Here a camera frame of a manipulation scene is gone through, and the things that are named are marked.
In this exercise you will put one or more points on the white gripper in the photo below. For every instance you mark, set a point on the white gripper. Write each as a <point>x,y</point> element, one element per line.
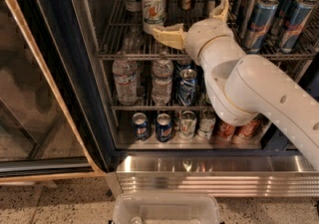
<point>203,36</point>

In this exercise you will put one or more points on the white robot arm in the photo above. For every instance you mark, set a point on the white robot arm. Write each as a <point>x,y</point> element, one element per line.
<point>241,86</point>

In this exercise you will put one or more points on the front 7up tall can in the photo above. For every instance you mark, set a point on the front 7up tall can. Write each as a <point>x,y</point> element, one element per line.
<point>153,14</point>

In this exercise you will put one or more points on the blue pepsi can middle shelf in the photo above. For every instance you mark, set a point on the blue pepsi can middle shelf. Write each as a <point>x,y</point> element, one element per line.
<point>186,90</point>

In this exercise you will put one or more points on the front redbull can left row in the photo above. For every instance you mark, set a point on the front redbull can left row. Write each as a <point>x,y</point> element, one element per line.
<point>258,25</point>

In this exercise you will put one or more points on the right 7up can bottom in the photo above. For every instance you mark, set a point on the right 7up can bottom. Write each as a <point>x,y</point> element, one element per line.
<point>206,124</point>

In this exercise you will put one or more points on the left 7up can bottom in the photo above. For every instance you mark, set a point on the left 7up can bottom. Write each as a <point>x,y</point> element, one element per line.
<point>187,124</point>

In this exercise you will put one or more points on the right pepsi can bottom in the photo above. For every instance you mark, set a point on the right pepsi can bottom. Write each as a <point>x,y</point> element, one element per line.
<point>163,127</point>

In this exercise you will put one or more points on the pepsi can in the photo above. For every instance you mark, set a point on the pepsi can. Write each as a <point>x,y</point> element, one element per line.
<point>140,126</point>
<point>163,127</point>

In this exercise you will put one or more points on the left coke can bottom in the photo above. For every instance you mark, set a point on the left coke can bottom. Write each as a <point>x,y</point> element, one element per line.
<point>225,131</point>

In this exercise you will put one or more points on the coke can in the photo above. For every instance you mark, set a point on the coke can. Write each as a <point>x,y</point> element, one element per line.
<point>225,131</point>
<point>247,131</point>

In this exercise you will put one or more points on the left pepsi can bottom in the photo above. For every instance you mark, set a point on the left pepsi can bottom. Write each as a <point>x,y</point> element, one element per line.
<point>140,126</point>

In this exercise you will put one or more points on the right coke can bottom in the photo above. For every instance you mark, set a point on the right coke can bottom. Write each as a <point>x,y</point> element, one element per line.
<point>247,131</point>

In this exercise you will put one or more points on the steel fridge base grille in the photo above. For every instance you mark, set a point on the steel fridge base grille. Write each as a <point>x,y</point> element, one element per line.
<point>219,176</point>

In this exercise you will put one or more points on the glass fridge door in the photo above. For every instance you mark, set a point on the glass fridge door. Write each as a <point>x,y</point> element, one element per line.
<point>44,134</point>

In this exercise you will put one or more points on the right water bottle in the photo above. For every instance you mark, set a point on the right water bottle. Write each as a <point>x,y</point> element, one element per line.
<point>162,70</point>

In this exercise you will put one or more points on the water bottle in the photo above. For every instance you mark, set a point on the water bottle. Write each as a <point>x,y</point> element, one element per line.
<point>125,77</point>
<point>162,70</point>

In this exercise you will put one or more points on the left water bottle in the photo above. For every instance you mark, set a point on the left water bottle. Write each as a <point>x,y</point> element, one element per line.
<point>125,77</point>

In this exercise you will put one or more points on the clear plastic bin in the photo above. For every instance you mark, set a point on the clear plastic bin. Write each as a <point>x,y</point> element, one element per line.
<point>165,208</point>

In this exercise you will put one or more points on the top wire shelf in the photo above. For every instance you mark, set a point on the top wire shelf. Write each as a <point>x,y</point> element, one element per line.
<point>124,35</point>

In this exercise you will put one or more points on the wire shelf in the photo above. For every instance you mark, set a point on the wire shelf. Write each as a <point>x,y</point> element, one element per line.
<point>124,35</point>
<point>146,103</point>

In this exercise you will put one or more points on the middle wire shelf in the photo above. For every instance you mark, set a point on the middle wire shelf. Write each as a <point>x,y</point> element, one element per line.
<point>146,103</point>

